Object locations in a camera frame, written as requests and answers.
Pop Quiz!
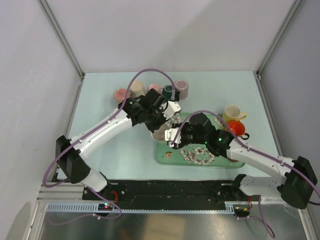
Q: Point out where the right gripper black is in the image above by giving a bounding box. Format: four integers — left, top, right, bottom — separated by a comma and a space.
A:
172, 122, 207, 149

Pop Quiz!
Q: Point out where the cream floral mug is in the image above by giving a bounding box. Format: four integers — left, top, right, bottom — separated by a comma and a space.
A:
130, 80, 146, 98

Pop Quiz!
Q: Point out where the light green mug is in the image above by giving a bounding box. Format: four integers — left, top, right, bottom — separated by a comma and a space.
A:
150, 129, 165, 142

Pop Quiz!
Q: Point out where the yellow mug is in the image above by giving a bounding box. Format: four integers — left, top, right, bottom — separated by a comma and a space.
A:
222, 104, 247, 123

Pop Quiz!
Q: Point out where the orange mug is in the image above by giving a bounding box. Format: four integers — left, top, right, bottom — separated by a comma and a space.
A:
227, 120, 250, 140

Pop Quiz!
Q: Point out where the red mug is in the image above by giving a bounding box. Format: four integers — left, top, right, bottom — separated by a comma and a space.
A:
227, 158, 240, 163

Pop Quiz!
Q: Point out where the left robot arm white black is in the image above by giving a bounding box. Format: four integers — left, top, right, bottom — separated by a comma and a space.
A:
56, 89, 180, 200

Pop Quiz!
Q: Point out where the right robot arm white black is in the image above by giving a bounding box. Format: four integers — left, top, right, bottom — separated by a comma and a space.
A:
164, 110, 318, 210

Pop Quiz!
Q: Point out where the light pink mug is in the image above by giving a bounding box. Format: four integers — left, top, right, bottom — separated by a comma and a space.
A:
147, 84, 161, 93

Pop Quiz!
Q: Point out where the dark green mug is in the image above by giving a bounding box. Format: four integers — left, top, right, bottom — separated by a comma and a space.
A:
161, 85, 180, 102

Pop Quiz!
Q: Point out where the pink mug left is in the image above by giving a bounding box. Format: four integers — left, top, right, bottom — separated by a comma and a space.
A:
113, 88, 131, 104

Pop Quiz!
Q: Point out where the mauve mug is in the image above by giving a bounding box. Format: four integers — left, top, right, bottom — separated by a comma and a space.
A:
175, 79, 189, 100

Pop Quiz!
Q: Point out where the green floral tray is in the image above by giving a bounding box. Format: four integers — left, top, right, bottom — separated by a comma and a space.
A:
154, 111, 246, 168

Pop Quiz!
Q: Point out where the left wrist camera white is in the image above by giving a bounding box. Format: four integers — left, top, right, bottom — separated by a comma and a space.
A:
161, 101, 182, 120

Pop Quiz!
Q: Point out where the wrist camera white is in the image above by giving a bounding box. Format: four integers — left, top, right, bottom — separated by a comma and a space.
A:
161, 101, 182, 120
164, 128, 181, 148

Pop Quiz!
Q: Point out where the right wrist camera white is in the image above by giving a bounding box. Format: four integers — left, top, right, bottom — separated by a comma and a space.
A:
164, 128, 181, 148

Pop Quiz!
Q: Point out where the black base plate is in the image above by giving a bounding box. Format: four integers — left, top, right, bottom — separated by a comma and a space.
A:
82, 180, 258, 210

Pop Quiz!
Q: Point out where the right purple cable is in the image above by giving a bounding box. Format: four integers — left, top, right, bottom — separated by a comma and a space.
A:
168, 109, 320, 238

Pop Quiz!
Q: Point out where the grey cable duct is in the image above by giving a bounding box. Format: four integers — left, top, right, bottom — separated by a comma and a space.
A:
45, 202, 249, 214

